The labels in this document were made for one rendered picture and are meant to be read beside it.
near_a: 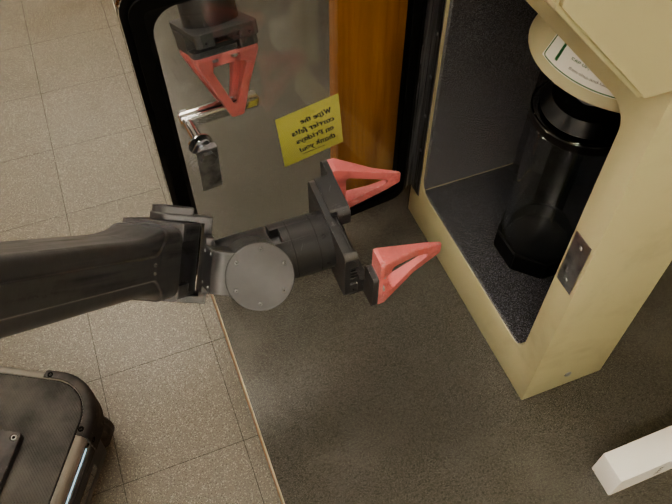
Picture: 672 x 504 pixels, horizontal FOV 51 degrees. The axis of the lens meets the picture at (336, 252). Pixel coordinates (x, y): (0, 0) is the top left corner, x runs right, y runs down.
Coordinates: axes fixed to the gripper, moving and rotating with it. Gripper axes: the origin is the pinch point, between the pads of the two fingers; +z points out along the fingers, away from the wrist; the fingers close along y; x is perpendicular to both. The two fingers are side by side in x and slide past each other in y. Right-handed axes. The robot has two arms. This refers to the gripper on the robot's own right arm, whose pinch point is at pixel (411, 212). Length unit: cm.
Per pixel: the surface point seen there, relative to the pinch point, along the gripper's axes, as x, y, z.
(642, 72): -26.4, -13.8, 6.6
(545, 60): -15.1, 0.6, 11.5
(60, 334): 118, 79, -61
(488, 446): 23.2, -17.8, 3.7
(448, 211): 15.9, 9.8, 11.1
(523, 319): 15.8, -7.8, 12.1
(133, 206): 118, 118, -33
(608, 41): -29.7, -13.8, 3.0
